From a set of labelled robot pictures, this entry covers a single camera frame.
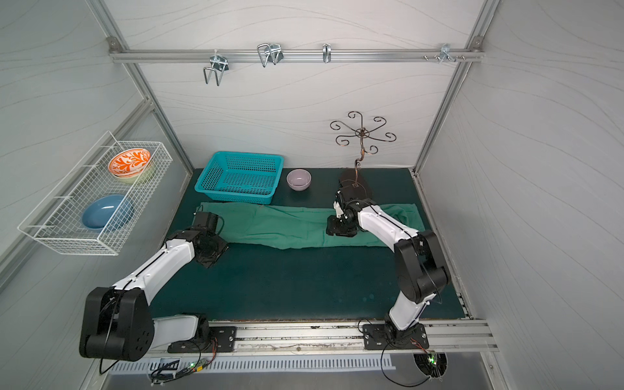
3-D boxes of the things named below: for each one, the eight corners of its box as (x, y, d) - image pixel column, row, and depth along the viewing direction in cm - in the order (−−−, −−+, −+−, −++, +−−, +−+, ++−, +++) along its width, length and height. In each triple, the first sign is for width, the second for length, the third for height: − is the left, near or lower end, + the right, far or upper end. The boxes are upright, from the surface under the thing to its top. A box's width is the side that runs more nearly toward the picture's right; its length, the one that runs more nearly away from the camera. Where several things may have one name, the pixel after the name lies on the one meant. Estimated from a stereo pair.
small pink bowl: (286, 192, 113) (285, 184, 108) (288, 177, 119) (287, 169, 115) (311, 192, 113) (310, 184, 108) (311, 177, 119) (311, 169, 115)
